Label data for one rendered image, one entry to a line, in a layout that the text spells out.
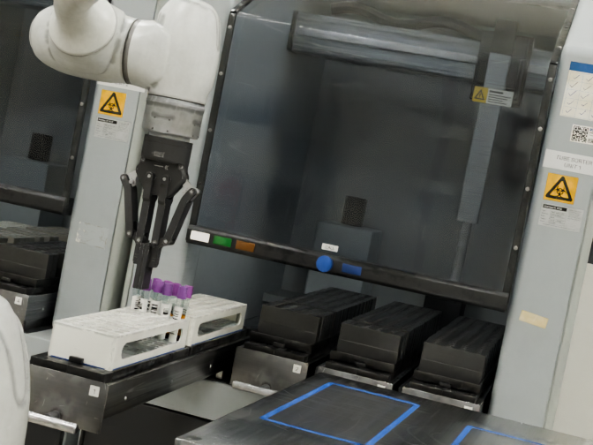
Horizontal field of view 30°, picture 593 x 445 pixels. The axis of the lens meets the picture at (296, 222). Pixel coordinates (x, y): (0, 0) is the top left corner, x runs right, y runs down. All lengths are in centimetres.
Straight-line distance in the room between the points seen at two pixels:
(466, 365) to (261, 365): 36
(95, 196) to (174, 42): 58
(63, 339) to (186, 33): 48
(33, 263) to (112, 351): 69
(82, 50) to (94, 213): 57
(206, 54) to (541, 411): 85
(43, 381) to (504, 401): 84
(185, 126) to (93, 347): 36
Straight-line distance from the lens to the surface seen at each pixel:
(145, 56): 169
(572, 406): 313
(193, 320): 185
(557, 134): 198
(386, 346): 200
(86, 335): 158
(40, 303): 220
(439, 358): 199
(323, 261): 199
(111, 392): 155
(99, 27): 168
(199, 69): 168
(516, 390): 200
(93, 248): 218
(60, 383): 156
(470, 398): 192
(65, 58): 172
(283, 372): 197
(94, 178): 218
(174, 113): 168
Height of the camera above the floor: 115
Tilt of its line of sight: 3 degrees down
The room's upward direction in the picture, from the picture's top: 11 degrees clockwise
